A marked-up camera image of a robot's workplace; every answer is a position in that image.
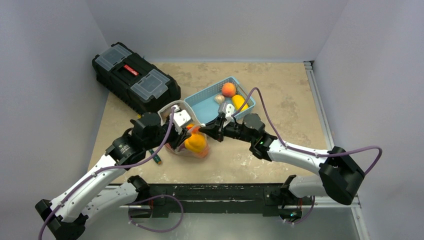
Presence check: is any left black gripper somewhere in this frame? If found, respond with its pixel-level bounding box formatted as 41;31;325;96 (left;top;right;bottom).
144;114;191;150

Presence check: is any yellow toy bell pepper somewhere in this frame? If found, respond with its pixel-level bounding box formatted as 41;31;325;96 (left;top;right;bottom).
184;133;208;153

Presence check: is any clear zip top bag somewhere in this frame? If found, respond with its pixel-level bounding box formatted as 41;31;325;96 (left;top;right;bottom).
158;100;210;159

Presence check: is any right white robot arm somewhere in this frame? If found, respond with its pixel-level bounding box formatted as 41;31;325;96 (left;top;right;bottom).
199;113;365;205

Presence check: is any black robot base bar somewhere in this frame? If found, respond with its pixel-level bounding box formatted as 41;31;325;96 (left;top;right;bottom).
127;175;313;221

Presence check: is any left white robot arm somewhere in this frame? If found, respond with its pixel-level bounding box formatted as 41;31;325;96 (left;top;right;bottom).
35;106;192;240

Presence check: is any light blue plastic basket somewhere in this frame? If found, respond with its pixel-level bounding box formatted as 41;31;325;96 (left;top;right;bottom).
184;76;249;124

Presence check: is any white toy garlic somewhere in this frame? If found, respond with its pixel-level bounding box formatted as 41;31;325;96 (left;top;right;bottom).
214;94;226;105

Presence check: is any yellow toy lemon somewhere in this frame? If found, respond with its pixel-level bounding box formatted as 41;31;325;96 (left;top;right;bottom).
231;94;249;112

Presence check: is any peach toy fruit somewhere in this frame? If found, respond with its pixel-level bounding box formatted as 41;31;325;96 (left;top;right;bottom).
221;82;237;98

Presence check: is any black plastic toolbox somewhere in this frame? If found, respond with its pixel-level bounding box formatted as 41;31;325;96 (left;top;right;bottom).
92;42;181;115

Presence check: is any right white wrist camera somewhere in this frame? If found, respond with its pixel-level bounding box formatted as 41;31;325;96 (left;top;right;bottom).
218;101;235;128

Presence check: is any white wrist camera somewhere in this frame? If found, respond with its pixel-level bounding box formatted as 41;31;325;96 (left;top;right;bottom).
171;104;192;134
218;101;235;128

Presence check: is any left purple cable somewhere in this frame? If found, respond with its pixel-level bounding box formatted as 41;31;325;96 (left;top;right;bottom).
38;106;176;240

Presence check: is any green handled screwdriver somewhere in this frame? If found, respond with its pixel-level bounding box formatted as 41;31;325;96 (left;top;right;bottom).
148;149;163;165

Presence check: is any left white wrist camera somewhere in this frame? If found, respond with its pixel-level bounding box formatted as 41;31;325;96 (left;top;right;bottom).
171;104;192;134

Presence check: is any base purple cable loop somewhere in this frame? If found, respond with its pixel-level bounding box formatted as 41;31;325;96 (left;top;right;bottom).
128;193;185;233

